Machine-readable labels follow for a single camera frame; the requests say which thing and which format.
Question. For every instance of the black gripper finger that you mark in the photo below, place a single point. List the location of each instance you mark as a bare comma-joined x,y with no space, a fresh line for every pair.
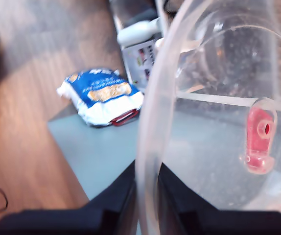
123,193
172,195

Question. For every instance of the white plastic bottle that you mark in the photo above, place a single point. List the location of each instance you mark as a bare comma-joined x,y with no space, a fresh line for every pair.
135,31

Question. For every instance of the blue and white rice bag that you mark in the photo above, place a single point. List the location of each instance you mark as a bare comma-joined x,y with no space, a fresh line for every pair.
101,90

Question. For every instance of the red bag clip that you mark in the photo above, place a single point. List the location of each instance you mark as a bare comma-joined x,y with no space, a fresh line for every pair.
124,118

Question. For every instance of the clear plastic microwave lid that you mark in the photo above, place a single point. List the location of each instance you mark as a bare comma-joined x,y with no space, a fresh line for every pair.
204,137

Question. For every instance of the blue-grey kitchen cabinet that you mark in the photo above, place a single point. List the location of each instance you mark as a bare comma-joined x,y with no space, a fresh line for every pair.
94,151

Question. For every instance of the white printed box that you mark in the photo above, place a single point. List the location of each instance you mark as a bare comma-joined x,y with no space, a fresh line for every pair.
133,63

